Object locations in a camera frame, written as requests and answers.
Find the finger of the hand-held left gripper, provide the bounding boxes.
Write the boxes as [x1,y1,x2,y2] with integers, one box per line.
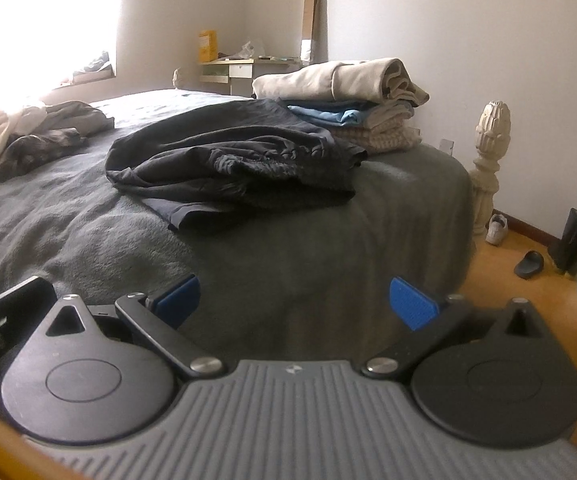
[0,276,58,393]

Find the black slipper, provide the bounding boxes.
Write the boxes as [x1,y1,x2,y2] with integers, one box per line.
[513,250,545,281]

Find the black garment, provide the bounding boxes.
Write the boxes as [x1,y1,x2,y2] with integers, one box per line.
[105,98,370,211]

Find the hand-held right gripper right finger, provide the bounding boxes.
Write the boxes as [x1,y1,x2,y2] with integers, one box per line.
[360,276,550,380]

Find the tall cardboard box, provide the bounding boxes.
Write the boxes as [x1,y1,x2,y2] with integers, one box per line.
[300,0,323,64]

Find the dark sneakers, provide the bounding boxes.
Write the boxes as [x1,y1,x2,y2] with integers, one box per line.
[70,50,118,84]

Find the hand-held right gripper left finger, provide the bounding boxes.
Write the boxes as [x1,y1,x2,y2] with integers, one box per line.
[43,275,225,380]

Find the folded blue garment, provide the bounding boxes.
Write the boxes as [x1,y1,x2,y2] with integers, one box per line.
[287,102,377,129]

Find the plaid garment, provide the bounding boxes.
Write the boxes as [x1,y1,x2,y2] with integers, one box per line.
[0,127,88,183]

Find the folded cream knit sweater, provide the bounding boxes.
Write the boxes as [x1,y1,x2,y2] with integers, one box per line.
[327,105,423,157]

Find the grey bed blanket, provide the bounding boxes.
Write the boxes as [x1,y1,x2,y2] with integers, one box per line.
[0,87,475,341]

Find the pale wooden desk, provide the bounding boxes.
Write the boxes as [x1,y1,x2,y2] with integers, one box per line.
[199,56,305,97]

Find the white shoe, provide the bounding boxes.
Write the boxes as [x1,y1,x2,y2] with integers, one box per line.
[485,213,510,247]

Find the large cream bedpost finial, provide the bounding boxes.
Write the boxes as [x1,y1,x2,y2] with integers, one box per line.
[467,100,513,237]

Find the yellow box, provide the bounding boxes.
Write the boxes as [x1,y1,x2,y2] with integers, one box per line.
[197,29,220,64]

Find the beige grey hoodie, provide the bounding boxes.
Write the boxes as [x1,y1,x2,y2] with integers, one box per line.
[21,100,116,137]

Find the clear plastic bag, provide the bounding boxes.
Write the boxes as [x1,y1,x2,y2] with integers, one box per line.
[227,41,260,59]

